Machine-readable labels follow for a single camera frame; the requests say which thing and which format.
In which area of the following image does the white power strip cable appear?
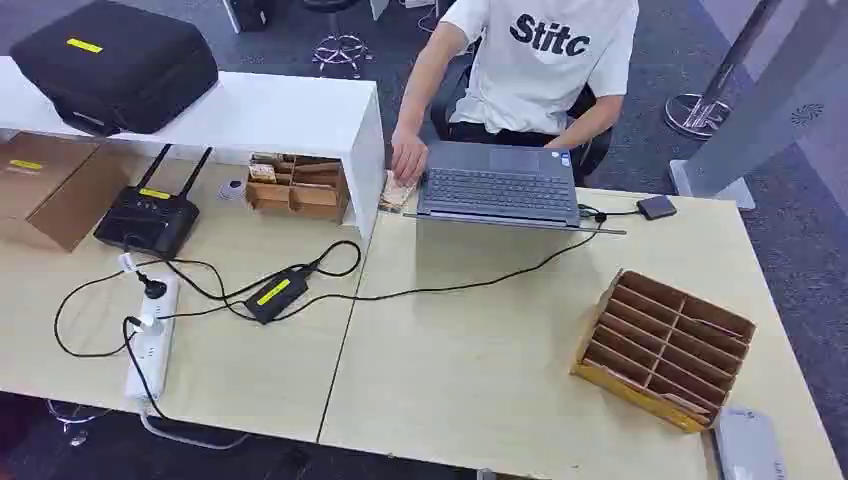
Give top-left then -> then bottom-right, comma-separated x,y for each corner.
139,400 -> 250,452

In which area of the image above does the black router with antennas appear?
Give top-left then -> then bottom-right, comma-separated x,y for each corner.
93,144 -> 215,261

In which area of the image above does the small wooden card organizer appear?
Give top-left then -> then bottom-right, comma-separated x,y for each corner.
245,153 -> 351,225

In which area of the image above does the chrome metal frame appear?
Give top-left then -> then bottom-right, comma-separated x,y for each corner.
46,399 -> 111,446

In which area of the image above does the black plug with router cable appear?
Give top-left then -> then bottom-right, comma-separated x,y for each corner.
121,250 -> 168,301

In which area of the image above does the brown cardboard box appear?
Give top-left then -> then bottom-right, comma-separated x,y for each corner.
0,132 -> 130,253

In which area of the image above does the grey flat device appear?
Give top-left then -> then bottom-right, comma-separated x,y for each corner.
714,407 -> 790,480

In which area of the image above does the black cable with white plug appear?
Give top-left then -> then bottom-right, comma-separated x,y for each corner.
122,315 -> 167,420

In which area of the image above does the black power adapter yellow label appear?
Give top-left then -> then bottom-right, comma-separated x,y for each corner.
245,268 -> 311,326

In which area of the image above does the black laptop charger cable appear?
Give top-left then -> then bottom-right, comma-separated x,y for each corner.
271,221 -> 605,325

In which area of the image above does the white power strip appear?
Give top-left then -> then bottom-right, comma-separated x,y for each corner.
124,274 -> 180,402

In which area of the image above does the black cabinet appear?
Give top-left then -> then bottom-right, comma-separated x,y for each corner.
221,0 -> 273,33

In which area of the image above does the grey standing panel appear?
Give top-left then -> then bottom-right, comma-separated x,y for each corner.
669,0 -> 848,212

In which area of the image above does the black carrying case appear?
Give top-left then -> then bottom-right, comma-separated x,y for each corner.
9,0 -> 220,137

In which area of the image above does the silver stanchion post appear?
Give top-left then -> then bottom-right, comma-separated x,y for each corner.
664,0 -> 783,140

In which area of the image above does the white desk shelf riser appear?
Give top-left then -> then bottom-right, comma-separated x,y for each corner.
0,56 -> 387,240

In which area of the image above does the chrome base stool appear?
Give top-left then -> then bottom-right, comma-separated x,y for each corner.
303,0 -> 374,79

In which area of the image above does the person's right hand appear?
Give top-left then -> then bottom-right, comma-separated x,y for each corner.
390,129 -> 430,187

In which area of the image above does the wooden slotted card box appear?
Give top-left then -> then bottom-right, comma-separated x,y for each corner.
570,269 -> 757,434

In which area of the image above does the long looping black cable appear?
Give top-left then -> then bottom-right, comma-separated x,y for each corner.
54,239 -> 363,359

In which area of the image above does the short black drive cable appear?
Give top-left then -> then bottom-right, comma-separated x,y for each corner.
577,203 -> 643,224

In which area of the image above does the grey laptop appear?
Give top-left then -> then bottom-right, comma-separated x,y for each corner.
404,140 -> 627,236

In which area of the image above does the small dark external drive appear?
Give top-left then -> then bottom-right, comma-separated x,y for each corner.
637,195 -> 678,221

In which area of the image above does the stack of cards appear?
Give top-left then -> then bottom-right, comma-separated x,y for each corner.
378,170 -> 419,215

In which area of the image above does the person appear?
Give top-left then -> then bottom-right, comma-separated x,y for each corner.
390,0 -> 641,187

